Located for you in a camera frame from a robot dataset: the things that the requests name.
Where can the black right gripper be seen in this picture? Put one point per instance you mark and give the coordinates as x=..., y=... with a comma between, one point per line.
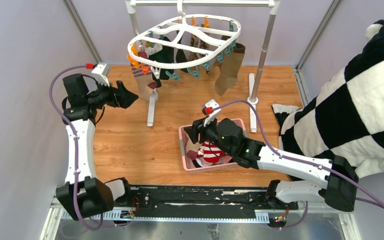
x=193, y=132

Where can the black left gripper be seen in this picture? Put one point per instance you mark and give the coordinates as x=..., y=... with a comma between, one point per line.
x=124, y=97

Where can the red white striped sock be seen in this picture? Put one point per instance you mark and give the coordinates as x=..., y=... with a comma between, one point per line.
x=212, y=155

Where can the dark green sock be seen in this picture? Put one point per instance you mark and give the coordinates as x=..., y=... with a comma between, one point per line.
x=166, y=55

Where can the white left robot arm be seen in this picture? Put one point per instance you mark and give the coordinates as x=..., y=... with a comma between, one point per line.
x=83, y=195

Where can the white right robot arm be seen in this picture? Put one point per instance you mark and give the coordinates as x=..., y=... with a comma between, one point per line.
x=320, y=180

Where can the white oval clip hanger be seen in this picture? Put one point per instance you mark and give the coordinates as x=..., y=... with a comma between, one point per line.
x=220, y=32

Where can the pink plastic basket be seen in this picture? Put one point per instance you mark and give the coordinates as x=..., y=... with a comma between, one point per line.
x=195, y=166

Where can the black sock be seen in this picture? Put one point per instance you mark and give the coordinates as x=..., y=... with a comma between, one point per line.
x=180, y=56

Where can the tan sock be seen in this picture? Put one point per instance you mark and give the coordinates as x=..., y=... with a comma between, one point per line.
x=229, y=69

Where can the brown argyle sock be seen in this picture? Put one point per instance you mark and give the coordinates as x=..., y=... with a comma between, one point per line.
x=197, y=43

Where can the white metal drying rack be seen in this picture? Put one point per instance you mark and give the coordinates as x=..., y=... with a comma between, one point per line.
x=254, y=78

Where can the black white checkered blanket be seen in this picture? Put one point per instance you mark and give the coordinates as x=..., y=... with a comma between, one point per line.
x=346, y=118

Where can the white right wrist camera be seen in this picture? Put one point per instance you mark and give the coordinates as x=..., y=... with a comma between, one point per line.
x=211, y=110

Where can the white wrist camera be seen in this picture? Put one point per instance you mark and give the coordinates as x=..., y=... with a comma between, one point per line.
x=211, y=110
x=100, y=73

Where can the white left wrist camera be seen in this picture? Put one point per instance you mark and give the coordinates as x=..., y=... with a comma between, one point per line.
x=100, y=73

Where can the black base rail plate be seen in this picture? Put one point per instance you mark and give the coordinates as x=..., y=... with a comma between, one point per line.
x=199, y=202

